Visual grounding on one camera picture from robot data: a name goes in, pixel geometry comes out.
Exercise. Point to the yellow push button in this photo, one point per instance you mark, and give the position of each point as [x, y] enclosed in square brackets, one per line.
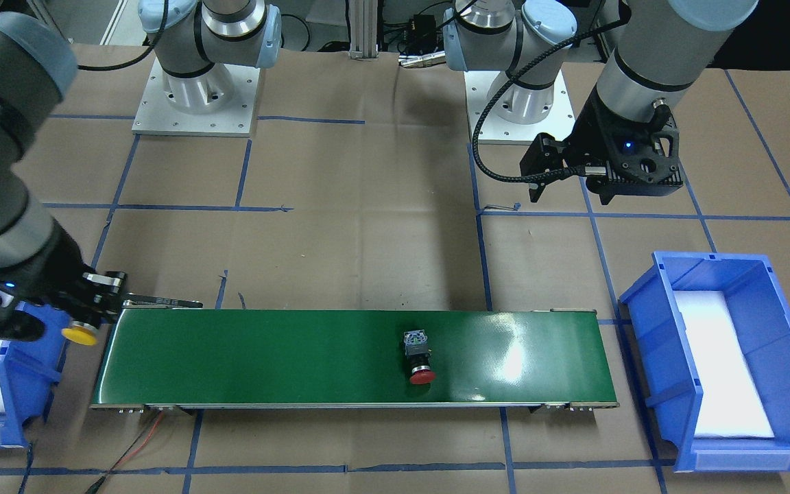
[82, 332]

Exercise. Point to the green conveyor belt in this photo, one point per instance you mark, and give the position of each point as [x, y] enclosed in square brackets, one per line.
[268, 359]

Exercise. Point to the left-side black gripper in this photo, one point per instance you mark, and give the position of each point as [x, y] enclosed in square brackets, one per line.
[592, 128]

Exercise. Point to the right-side silver robot arm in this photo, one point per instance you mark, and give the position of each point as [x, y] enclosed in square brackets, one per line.
[37, 67]

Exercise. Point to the aluminium frame post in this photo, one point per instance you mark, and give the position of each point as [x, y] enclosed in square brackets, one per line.
[364, 29]

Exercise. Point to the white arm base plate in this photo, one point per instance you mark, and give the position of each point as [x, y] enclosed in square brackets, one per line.
[521, 113]

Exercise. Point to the red push button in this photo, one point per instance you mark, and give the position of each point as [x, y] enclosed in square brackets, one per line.
[417, 354]

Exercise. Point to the side blue plastic bin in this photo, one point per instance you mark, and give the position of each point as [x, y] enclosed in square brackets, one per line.
[28, 371]
[761, 314]

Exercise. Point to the right-side black gripper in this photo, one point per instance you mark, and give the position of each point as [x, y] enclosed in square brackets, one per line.
[60, 284]

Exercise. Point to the left-side silver robot arm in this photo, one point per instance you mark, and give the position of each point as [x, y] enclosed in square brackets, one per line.
[663, 48]

